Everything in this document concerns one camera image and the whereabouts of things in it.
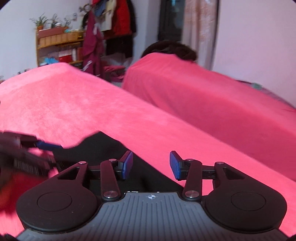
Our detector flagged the black knit pants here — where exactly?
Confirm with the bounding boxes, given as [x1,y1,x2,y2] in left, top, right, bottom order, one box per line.
[52,131,186,193]

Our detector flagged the pink foreground bed cover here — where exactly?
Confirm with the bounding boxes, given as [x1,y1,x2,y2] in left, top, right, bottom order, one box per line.
[1,63,295,235]

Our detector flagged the pink background bed cover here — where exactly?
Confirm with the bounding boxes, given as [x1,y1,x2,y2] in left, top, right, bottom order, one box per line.
[122,53,295,180]

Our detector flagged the wooden shelf with items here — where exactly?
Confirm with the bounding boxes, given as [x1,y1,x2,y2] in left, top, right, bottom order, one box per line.
[36,27,85,68]

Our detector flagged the small green tag on bed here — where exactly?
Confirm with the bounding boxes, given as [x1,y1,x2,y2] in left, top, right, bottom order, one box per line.
[251,83,262,90]

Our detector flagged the potted green plant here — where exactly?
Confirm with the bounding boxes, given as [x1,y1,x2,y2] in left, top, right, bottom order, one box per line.
[30,14,49,31]

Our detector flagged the dark brown garment on bed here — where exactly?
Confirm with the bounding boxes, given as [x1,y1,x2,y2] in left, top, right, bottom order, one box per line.
[141,40,198,61]

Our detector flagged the hanging clothes on rack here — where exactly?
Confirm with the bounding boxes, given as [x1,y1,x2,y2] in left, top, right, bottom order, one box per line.
[82,1,137,78]

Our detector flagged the beige patterned curtain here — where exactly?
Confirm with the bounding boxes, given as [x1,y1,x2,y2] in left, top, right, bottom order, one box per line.
[182,0,219,70]

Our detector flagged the dark window frame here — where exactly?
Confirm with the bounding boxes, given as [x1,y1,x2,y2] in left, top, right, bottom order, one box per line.
[158,0,185,42]

